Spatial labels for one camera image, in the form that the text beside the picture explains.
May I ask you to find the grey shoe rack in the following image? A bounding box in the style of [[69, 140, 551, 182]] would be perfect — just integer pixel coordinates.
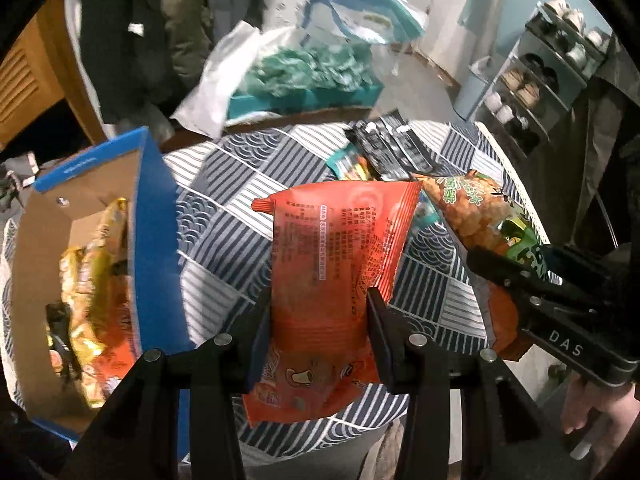
[[470, 0, 614, 162]]

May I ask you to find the dark cartoon snack packet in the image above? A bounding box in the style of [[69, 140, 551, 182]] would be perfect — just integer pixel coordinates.
[[44, 301, 84, 391]]

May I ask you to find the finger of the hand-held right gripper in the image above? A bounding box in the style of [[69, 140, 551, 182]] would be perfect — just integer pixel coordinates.
[[466, 247, 557, 313], [542, 243, 621, 288]]

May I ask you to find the wooden wardrobe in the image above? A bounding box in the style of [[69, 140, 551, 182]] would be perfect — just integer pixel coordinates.
[[0, 0, 107, 152]]

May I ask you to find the orange packet white lettering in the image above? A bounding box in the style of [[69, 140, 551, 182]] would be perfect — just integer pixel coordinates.
[[85, 297, 146, 407]]

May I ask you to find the blue cardboard box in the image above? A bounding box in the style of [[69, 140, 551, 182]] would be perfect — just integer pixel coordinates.
[[10, 127, 197, 443]]

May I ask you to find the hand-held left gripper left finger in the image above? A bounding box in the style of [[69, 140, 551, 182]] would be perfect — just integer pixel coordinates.
[[75, 282, 276, 480]]

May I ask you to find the black hanging coat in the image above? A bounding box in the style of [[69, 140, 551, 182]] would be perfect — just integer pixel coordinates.
[[80, 0, 174, 127]]

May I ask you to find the olive hanging coat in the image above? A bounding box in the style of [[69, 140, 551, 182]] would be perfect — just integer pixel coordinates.
[[160, 0, 217, 107]]

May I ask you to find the white plastic bag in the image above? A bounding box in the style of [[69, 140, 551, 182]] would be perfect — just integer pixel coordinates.
[[170, 20, 302, 139]]

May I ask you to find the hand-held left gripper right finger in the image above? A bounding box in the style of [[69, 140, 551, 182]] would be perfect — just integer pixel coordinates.
[[366, 287, 576, 480]]

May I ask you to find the dark olive jacket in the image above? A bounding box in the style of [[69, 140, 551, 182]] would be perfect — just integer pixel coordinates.
[[570, 35, 640, 281]]

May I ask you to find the small teal snack packet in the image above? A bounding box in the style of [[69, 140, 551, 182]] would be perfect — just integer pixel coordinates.
[[412, 195, 444, 229]]

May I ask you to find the red snack packet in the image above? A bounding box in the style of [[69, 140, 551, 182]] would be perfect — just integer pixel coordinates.
[[242, 180, 424, 428]]

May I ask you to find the black snack packet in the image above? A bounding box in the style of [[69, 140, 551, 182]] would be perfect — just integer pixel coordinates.
[[345, 109, 437, 182]]

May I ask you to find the white door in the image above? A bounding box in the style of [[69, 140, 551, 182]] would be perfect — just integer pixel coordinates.
[[420, 0, 502, 62]]

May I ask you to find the long yellow snack packet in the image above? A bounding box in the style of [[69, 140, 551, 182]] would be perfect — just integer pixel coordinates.
[[59, 245, 121, 406]]

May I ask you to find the grey clothes pile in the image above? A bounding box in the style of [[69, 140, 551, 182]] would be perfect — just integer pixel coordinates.
[[0, 155, 37, 212]]

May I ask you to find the orange packet green label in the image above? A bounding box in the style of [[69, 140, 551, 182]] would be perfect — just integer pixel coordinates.
[[411, 170, 551, 364]]

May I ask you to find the light blue bin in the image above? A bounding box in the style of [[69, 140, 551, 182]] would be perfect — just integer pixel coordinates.
[[452, 57, 497, 122]]

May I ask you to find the person's right hand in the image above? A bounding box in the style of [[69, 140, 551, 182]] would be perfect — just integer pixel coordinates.
[[560, 375, 640, 461]]

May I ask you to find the teal box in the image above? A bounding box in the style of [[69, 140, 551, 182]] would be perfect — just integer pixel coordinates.
[[227, 82, 386, 122]]

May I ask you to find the shoe rack with shoes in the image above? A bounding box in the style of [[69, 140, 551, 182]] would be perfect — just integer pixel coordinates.
[[482, 0, 612, 154]]

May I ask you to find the small teal orange packet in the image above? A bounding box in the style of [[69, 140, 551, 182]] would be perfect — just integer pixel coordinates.
[[325, 145, 374, 182]]

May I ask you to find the yellow patterned snack packet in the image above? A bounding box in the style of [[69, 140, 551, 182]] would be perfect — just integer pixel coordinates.
[[92, 196, 131, 281]]

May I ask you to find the clear plastic bag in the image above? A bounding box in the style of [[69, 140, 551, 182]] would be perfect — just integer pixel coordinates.
[[370, 44, 407, 84]]

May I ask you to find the pile of teal packets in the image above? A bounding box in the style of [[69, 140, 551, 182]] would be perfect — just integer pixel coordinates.
[[245, 42, 374, 97]]

